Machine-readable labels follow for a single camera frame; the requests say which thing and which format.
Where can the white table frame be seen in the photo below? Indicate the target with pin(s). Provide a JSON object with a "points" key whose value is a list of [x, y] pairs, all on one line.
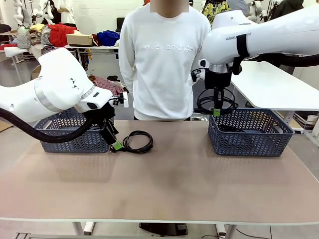
{"points": [[78, 227]]}

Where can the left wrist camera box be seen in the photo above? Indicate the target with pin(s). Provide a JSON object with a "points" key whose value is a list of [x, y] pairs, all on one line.
{"points": [[125, 99]]}

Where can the grey-blue perforated plastic basket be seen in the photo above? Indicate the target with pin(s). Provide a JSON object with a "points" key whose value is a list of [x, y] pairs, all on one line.
{"points": [[74, 145], [249, 144]]}

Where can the person in dark jacket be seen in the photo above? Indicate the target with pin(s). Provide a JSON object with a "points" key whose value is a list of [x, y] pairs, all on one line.
{"points": [[286, 8]]}

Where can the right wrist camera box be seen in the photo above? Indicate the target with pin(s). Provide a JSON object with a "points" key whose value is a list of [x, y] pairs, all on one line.
{"points": [[195, 77]]}

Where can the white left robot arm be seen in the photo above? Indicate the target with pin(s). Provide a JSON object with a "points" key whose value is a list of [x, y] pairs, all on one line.
{"points": [[59, 74]]}

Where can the grey patterned bag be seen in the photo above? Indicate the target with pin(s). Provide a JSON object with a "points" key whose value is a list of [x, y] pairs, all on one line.
{"points": [[23, 41]]}

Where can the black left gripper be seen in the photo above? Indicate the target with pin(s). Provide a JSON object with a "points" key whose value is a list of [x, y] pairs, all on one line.
{"points": [[106, 115]]}

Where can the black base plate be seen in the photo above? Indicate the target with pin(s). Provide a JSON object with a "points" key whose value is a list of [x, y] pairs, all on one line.
{"points": [[162, 229]]}

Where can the person in yellow patterned top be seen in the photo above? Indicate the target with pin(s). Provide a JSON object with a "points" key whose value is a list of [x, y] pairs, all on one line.
{"points": [[211, 10]]}

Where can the blue garment pile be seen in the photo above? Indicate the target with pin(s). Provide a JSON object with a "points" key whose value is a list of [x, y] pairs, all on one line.
{"points": [[108, 37]]}

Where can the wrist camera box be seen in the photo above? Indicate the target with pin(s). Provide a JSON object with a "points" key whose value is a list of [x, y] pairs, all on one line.
{"points": [[125, 99], [195, 77]]}

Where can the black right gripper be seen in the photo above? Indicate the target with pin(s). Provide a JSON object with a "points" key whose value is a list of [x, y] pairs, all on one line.
{"points": [[218, 79]]}

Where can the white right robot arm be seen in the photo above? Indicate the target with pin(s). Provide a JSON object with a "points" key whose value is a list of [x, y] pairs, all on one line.
{"points": [[274, 32]]}

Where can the red checkered cloth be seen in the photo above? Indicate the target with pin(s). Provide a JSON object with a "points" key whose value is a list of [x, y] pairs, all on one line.
{"points": [[107, 83]]}

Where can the brown cardboard box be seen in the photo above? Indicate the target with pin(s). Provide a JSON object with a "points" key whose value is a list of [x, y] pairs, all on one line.
{"points": [[79, 39]]}

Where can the red garment pile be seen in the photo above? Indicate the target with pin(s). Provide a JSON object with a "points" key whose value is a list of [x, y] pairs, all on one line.
{"points": [[61, 33]]}

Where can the white clothes table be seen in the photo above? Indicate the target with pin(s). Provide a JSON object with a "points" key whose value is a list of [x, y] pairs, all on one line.
{"points": [[15, 51]]}

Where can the person in white sweatshirt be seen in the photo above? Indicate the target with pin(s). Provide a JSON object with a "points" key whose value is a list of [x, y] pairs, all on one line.
{"points": [[162, 74]]}

